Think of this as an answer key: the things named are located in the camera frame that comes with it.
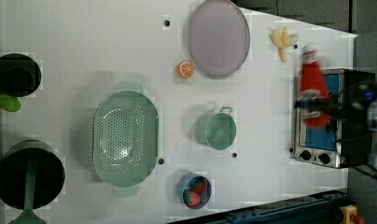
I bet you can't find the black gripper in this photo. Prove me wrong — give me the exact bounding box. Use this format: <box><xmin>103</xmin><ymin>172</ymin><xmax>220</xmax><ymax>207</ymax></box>
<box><xmin>294</xmin><ymin>82</ymin><xmax>377</xmax><ymax>120</ymax></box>

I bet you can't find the red plush ketchup bottle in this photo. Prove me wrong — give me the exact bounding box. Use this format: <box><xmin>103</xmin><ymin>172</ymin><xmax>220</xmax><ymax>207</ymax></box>
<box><xmin>298</xmin><ymin>45</ymin><xmax>328</xmax><ymax>128</ymax></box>

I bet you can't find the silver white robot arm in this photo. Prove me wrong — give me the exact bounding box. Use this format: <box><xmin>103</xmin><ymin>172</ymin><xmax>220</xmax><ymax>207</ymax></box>
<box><xmin>294</xmin><ymin>82</ymin><xmax>377</xmax><ymax>169</ymax></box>

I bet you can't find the grey round plate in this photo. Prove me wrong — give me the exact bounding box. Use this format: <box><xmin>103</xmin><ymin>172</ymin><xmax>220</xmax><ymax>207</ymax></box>
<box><xmin>188</xmin><ymin>0</ymin><xmax>250</xmax><ymax>76</ymax></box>

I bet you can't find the silver toaster oven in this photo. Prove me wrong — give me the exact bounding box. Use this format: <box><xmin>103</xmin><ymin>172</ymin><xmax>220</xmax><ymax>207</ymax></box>
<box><xmin>293</xmin><ymin>68</ymin><xmax>377</xmax><ymax>169</ymax></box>

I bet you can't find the peeled banana toy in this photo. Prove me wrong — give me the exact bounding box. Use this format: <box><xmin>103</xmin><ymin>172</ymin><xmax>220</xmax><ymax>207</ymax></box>
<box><xmin>270</xmin><ymin>27</ymin><xmax>299</xmax><ymax>63</ymax></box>

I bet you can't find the yellow red clamp tool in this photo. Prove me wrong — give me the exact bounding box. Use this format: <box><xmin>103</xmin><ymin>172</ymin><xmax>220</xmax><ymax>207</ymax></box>
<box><xmin>340</xmin><ymin>205</ymin><xmax>367</xmax><ymax>224</ymax></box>

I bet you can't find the orange slice toy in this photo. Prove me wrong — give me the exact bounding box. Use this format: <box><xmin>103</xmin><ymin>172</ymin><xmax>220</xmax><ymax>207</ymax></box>
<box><xmin>176</xmin><ymin>61</ymin><xmax>194</xmax><ymax>78</ymax></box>

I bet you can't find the upper strawberry toy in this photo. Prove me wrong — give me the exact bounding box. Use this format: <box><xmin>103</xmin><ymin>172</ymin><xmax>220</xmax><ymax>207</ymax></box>
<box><xmin>191</xmin><ymin>179</ymin><xmax>205</xmax><ymax>195</ymax></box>

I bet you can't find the strawberry toy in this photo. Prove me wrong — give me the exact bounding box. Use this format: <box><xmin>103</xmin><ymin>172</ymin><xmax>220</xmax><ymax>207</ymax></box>
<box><xmin>191</xmin><ymin>179</ymin><xmax>205</xmax><ymax>195</ymax></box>
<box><xmin>183</xmin><ymin>191</ymin><xmax>201</xmax><ymax>207</ymax></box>

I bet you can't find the blue bowl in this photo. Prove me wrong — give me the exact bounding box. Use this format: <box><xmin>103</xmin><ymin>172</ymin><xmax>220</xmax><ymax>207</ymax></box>
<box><xmin>177</xmin><ymin>172</ymin><xmax>212</xmax><ymax>209</ymax></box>

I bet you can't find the lower strawberry toy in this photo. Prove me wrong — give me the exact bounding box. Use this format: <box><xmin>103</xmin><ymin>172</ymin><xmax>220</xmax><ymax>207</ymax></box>
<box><xmin>183</xmin><ymin>191</ymin><xmax>201</xmax><ymax>207</ymax></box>

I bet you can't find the green perforated colander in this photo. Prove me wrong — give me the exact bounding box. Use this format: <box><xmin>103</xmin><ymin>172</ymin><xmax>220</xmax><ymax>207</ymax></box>
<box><xmin>92</xmin><ymin>81</ymin><xmax>159</xmax><ymax>197</ymax></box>

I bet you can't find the small black pot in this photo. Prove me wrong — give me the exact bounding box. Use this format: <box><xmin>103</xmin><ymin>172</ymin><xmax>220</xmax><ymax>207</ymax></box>
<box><xmin>0</xmin><ymin>53</ymin><xmax>42</xmax><ymax>97</ymax></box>

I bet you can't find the green lime toy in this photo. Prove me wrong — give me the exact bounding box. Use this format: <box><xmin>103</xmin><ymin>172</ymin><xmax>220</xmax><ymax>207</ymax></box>
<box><xmin>0</xmin><ymin>94</ymin><xmax>21</xmax><ymax>112</ymax></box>

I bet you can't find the green ladle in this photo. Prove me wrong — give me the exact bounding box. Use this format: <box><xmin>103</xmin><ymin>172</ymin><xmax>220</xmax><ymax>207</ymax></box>
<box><xmin>8</xmin><ymin>152</ymin><xmax>47</xmax><ymax>224</ymax></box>

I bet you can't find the large black pot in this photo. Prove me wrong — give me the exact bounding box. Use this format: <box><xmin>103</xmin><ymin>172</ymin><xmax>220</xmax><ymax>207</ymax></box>
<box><xmin>0</xmin><ymin>140</ymin><xmax>65</xmax><ymax>210</ymax></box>

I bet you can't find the blue metal frame rail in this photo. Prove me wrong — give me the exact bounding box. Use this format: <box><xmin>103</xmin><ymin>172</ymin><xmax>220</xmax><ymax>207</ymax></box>
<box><xmin>169</xmin><ymin>190</ymin><xmax>350</xmax><ymax>224</ymax></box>

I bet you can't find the green cup with handle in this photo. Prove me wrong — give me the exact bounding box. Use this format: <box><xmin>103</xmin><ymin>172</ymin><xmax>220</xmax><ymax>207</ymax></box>
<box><xmin>195</xmin><ymin>106</ymin><xmax>237</xmax><ymax>150</ymax></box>

